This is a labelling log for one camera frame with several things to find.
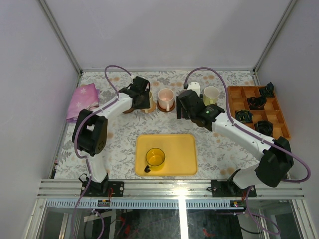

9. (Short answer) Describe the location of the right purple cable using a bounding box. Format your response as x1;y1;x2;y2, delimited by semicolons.
183;67;312;236

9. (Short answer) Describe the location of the light green mug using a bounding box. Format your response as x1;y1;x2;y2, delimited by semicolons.
203;86;220;106

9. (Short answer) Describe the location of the purple cable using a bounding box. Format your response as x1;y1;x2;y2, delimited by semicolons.
71;65;135;239
183;67;312;236

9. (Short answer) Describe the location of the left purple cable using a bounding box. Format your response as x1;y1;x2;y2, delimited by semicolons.
71;65;135;239

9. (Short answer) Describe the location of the yellow glass mug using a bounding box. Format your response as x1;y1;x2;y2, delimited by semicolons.
144;148;166;173

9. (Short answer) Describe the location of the pink mug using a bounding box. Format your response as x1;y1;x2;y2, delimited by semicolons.
158;88;174;111

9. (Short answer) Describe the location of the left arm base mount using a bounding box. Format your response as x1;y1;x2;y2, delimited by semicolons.
83;174;125;198

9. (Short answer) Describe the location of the dark brown wooden coaster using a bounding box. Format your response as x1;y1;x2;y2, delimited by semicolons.
123;108;134;114

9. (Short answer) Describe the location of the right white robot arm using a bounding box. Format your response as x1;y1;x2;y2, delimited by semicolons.
176;90;294;197

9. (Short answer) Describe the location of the yellow plastic tray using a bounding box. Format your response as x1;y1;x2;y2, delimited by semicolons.
135;134;198;177

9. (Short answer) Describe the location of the aluminium front rail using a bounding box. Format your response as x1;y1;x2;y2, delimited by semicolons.
37;179;305;200

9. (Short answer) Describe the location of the orange compartment organizer box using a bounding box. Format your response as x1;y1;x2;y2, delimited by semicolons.
228;86;291;140

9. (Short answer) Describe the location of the pink folded cloth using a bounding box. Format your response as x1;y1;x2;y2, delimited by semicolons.
66;83;99;122

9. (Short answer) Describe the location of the dark fabric flower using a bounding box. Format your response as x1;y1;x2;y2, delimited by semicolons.
247;96;267;110
259;82;275;98
235;110;253;123
254;120;274;137

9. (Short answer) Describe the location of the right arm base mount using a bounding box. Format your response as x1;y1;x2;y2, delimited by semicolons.
210;169;258;198

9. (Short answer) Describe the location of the woven rattan coaster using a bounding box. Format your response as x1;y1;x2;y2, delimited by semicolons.
141;102;157;114

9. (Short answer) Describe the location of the cream yellow mug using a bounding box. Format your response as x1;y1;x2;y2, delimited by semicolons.
149;91;154;108

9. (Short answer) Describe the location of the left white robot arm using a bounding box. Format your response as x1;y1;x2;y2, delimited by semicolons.
72;76;151;197

